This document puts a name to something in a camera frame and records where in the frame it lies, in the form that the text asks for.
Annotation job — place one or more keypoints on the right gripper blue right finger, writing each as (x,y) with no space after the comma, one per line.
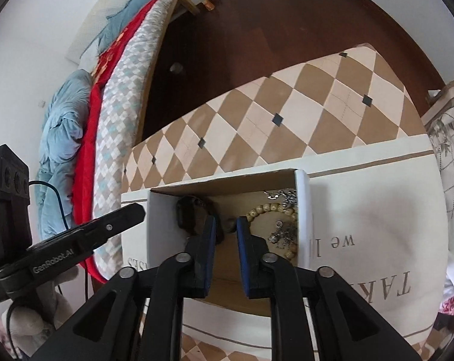
(251,250)

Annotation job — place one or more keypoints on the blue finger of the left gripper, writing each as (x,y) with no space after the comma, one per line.
(97,232)

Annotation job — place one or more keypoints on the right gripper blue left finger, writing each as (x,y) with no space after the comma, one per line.
(201,248)

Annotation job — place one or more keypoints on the red bed blanket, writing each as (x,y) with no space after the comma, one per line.
(83,183)

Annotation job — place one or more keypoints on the open white cardboard box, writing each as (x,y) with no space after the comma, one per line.
(176,213)

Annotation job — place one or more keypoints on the light blue quilt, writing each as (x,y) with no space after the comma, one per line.
(63,129)

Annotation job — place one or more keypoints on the checkered mattress sheet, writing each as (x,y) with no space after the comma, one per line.
(120,110)

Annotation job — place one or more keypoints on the white pillow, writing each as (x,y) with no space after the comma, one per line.
(94,22)

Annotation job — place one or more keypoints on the white red plastic bag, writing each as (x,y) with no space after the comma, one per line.
(450,304)

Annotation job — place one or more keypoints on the diamond pattern table cloth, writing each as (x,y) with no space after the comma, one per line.
(343,132)

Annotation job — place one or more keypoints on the small orange bottle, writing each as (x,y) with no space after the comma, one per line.
(208,5)

